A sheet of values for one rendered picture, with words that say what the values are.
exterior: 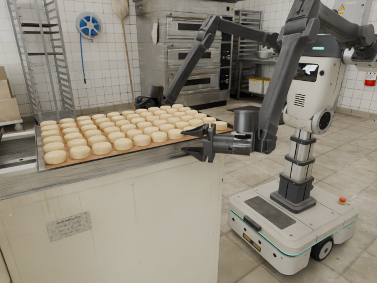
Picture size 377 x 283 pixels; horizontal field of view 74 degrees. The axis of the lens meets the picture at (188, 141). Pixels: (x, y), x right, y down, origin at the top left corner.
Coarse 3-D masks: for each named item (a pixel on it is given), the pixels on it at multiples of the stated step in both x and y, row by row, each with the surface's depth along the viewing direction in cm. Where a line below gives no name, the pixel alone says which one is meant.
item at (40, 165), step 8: (200, 112) 104; (216, 120) 96; (232, 128) 88; (40, 136) 81; (40, 144) 74; (168, 144) 74; (40, 152) 69; (128, 152) 68; (40, 160) 64; (96, 160) 64; (40, 168) 60; (56, 168) 60
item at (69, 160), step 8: (40, 128) 88; (136, 128) 88; (184, 136) 80; (192, 136) 80; (64, 144) 74; (88, 144) 74; (112, 144) 74; (152, 144) 74; (160, 144) 74; (112, 152) 69; (120, 152) 69; (72, 160) 64; (80, 160) 64; (88, 160) 64; (48, 168) 60
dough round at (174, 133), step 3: (171, 129) 81; (174, 129) 81; (177, 129) 81; (180, 129) 81; (168, 132) 79; (171, 132) 78; (174, 132) 78; (177, 132) 78; (180, 132) 78; (168, 135) 79; (171, 135) 78; (174, 135) 77; (177, 135) 77; (180, 135) 78; (171, 138) 78; (174, 138) 78; (177, 138) 78; (180, 138) 78
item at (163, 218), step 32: (0, 160) 79; (160, 160) 79; (192, 160) 84; (32, 192) 62; (64, 192) 66; (96, 192) 70; (128, 192) 75; (160, 192) 81; (192, 192) 88; (0, 224) 61; (32, 224) 64; (64, 224) 68; (96, 224) 73; (128, 224) 79; (160, 224) 85; (192, 224) 93; (32, 256) 67; (64, 256) 71; (96, 256) 77; (128, 256) 83; (160, 256) 90; (192, 256) 99
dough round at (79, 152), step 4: (72, 148) 66; (76, 148) 66; (80, 148) 66; (84, 148) 66; (88, 148) 66; (72, 152) 64; (76, 152) 64; (80, 152) 64; (84, 152) 65; (88, 152) 66; (72, 156) 64; (76, 156) 64; (80, 156) 64; (84, 156) 65; (88, 156) 66
